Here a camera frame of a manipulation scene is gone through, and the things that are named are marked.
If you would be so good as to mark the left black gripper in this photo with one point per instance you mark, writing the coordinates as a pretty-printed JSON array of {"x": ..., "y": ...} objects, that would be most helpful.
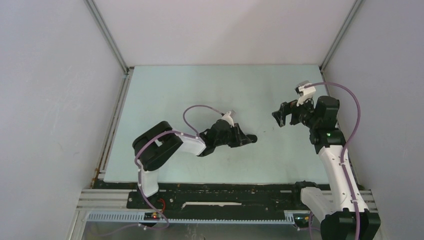
[{"x": 240, "y": 138}]

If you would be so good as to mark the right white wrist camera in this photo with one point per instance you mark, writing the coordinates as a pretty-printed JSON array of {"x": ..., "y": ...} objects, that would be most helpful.
[{"x": 305, "y": 91}]

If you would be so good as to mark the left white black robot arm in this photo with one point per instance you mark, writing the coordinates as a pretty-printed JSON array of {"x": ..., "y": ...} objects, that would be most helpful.
[{"x": 155, "y": 147}]

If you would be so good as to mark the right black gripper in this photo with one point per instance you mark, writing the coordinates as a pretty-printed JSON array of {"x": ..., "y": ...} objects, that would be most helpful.
[{"x": 287, "y": 108}]

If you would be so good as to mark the right aluminium frame post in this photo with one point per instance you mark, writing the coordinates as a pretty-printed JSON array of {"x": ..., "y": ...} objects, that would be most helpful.
[{"x": 341, "y": 33}]

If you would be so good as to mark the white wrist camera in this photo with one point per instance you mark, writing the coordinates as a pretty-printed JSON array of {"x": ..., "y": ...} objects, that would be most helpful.
[
  {"x": 228, "y": 117},
  {"x": 305, "y": 91}
]

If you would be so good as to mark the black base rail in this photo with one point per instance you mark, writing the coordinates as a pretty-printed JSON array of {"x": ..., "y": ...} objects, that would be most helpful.
[{"x": 224, "y": 201}]

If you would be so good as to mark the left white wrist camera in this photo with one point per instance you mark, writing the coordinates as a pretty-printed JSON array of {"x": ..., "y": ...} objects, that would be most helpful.
[{"x": 228, "y": 117}]

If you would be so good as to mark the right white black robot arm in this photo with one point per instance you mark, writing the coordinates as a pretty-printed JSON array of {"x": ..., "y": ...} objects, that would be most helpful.
[{"x": 347, "y": 216}]

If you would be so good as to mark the aluminium frame post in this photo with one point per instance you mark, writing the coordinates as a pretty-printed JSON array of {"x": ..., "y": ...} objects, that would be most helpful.
[
  {"x": 106, "y": 33},
  {"x": 341, "y": 33}
]

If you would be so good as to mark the grey cable duct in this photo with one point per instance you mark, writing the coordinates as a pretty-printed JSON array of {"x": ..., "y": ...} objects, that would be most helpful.
[{"x": 141, "y": 217}]

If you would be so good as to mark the black oval charging case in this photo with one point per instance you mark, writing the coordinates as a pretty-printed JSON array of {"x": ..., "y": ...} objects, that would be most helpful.
[{"x": 253, "y": 138}]

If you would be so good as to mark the left aluminium frame post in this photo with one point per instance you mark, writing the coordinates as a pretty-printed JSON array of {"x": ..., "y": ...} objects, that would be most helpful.
[{"x": 106, "y": 33}]

